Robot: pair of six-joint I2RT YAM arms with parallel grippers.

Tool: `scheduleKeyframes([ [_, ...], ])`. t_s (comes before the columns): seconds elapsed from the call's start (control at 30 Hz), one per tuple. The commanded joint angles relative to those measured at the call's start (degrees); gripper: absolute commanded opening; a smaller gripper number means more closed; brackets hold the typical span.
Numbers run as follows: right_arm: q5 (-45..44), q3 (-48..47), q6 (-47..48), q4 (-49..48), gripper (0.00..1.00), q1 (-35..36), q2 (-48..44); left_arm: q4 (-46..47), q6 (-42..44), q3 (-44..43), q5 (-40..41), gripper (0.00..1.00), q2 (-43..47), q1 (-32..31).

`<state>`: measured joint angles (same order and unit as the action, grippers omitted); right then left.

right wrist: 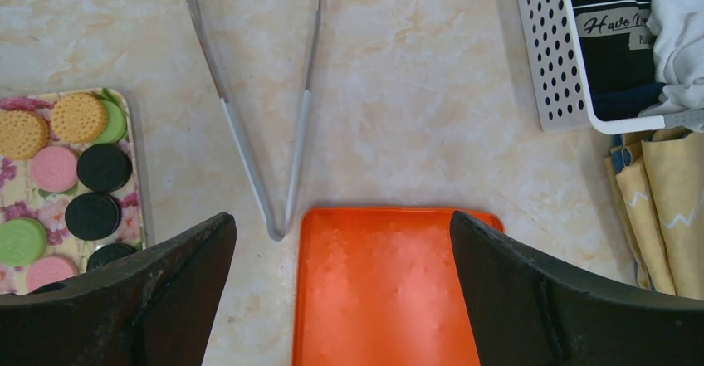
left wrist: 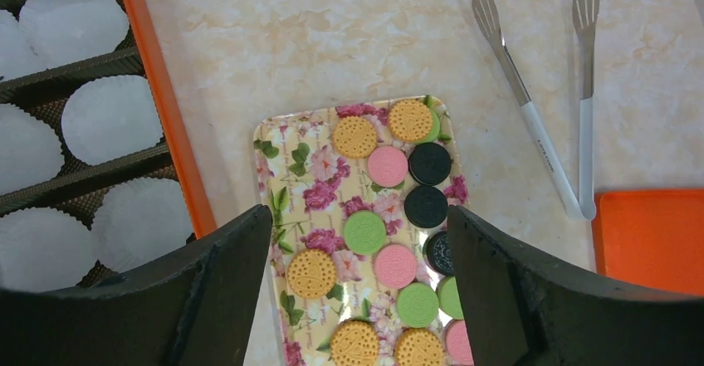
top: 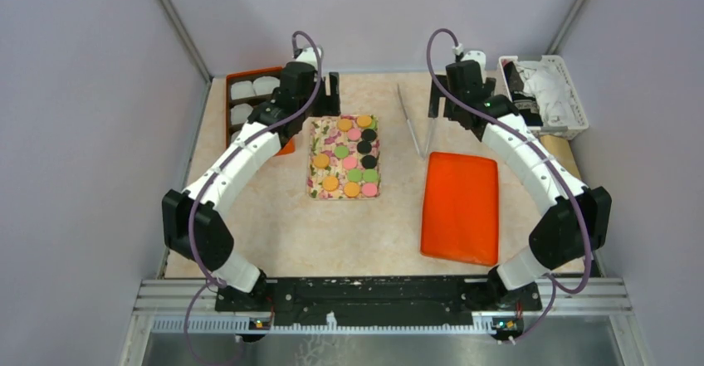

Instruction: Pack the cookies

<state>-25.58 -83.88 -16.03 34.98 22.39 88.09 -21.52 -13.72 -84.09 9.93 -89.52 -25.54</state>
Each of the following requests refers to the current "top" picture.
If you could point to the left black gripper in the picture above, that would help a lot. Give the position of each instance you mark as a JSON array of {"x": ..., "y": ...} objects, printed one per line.
[{"x": 329, "y": 106}]

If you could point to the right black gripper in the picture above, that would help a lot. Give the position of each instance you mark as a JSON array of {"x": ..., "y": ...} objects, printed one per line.
[{"x": 436, "y": 94}]

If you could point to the floral tray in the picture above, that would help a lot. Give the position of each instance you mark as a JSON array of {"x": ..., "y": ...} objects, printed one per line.
[{"x": 324, "y": 137}]

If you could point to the orange compartment box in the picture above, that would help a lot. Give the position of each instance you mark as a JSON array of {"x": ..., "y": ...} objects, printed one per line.
[{"x": 253, "y": 101}]

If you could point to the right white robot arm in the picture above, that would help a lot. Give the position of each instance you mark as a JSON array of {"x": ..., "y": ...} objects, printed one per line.
[{"x": 574, "y": 218}]

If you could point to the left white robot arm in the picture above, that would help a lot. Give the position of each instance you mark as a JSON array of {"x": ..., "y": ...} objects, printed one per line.
[{"x": 193, "y": 220}]

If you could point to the green cookie middle left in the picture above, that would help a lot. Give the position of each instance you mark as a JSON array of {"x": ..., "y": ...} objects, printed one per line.
[{"x": 341, "y": 151}]

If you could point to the pink cookie upper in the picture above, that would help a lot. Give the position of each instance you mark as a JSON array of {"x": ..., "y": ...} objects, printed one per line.
[{"x": 354, "y": 134}]

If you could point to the pink cookie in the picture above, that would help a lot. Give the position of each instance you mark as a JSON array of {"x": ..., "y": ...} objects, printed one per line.
[
  {"x": 354, "y": 134},
  {"x": 370, "y": 190},
  {"x": 350, "y": 162}
]

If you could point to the pink cookie middle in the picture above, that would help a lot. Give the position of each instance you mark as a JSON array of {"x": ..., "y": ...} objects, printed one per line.
[{"x": 350, "y": 162}]

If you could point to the black cookie middle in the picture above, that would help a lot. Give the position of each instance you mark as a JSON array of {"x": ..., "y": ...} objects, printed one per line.
[{"x": 364, "y": 147}]

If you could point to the black cookie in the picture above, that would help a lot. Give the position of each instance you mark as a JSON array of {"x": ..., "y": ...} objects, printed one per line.
[
  {"x": 369, "y": 135},
  {"x": 369, "y": 162},
  {"x": 364, "y": 147}
]

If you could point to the black cookie upper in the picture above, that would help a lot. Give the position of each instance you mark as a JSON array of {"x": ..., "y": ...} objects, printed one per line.
[{"x": 369, "y": 135}]

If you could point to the black item in basket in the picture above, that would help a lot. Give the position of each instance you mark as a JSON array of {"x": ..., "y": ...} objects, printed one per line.
[{"x": 523, "y": 100}]

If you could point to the green cookie lower left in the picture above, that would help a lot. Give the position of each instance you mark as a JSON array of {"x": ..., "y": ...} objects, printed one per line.
[{"x": 354, "y": 175}]

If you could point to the black cookie lower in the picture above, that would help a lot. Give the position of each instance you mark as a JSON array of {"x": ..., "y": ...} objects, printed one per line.
[{"x": 369, "y": 162}]

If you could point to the white cloth in basket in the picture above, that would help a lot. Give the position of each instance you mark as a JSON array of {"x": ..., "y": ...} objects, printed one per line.
[{"x": 546, "y": 83}]

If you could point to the white plastic basket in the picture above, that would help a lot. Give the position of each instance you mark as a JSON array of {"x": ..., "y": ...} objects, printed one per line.
[{"x": 566, "y": 132}]

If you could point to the orange cookie bottom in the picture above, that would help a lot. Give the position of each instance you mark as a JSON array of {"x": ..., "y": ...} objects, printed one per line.
[{"x": 352, "y": 190}]

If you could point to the green cookie lower right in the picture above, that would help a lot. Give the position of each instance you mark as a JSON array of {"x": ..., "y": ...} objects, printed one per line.
[{"x": 370, "y": 176}]

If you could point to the pink cookie bottom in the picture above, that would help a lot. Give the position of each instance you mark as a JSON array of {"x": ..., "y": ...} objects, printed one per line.
[{"x": 370, "y": 190}]

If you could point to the orange box lid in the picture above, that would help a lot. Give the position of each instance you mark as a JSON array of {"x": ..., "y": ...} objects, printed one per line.
[{"x": 461, "y": 209}]

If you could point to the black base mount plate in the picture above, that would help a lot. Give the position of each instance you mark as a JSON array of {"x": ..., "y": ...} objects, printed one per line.
[{"x": 383, "y": 304}]

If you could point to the aluminium frame rail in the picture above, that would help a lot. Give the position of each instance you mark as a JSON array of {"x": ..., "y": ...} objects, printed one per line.
[{"x": 185, "y": 305}]

